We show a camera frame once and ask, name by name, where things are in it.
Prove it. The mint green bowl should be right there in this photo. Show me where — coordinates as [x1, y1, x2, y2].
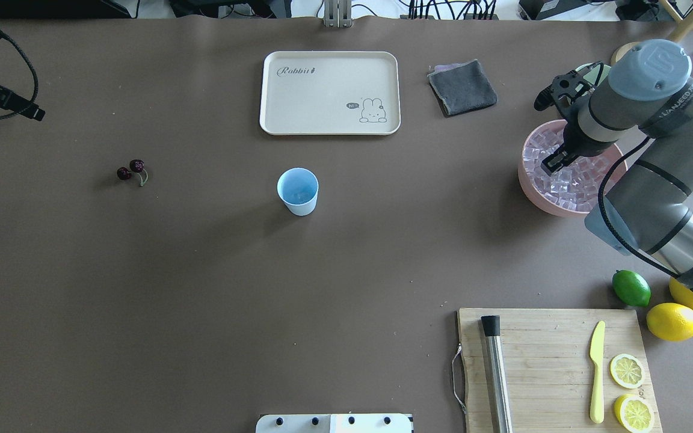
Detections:
[575, 61, 611, 88]

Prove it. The green lime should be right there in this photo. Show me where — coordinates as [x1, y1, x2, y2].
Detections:
[611, 269, 652, 307]

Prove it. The pink bowl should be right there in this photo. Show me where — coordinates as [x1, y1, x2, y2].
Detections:
[518, 119, 629, 218]

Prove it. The lemon slice upper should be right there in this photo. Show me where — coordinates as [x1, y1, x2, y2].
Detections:
[609, 353, 645, 389]

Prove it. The yellow lemon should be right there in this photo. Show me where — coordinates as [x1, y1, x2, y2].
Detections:
[646, 302, 693, 342]
[668, 277, 693, 310]

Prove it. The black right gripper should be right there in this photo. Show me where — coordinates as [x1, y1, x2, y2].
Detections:
[534, 70, 595, 176]

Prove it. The lemon half lower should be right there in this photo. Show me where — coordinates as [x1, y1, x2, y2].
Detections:
[614, 395, 656, 432]

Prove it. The steel muddler black tip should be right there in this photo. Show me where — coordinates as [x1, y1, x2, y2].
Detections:
[481, 315, 514, 432]

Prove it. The light blue plastic cup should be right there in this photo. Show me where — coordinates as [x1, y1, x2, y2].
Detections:
[277, 167, 319, 217]

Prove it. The yellow lemon upper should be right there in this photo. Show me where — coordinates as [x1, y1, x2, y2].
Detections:
[668, 277, 693, 310]

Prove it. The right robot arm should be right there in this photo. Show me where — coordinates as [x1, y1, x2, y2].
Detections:
[534, 39, 693, 289]

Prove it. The clear ice cubes pile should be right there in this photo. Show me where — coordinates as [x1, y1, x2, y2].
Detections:
[523, 127, 621, 213]

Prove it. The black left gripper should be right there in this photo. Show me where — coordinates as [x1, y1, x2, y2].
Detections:
[0, 84, 46, 121]

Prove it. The yellow plastic knife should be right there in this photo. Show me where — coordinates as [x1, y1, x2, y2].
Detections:
[589, 321, 606, 424]

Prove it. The bamboo cutting board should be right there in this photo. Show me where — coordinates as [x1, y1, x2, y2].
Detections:
[457, 308, 663, 432]

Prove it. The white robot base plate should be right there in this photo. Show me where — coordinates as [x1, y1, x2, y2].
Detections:
[255, 412, 414, 432]

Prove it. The yellow lemon lower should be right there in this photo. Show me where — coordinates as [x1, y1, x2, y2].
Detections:
[646, 302, 693, 342]

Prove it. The cream rabbit serving tray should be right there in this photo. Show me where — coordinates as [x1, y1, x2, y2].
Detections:
[259, 51, 401, 135]

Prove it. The wooden cup stand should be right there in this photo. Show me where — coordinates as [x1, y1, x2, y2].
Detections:
[611, 0, 693, 66]

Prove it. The aluminium frame post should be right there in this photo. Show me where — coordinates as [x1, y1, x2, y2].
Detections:
[322, 0, 354, 28]

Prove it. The dark red cherry pair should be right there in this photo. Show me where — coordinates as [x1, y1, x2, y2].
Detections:
[116, 159, 149, 187]

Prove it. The grey folded cloth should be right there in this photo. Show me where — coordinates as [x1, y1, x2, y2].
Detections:
[427, 58, 498, 116]

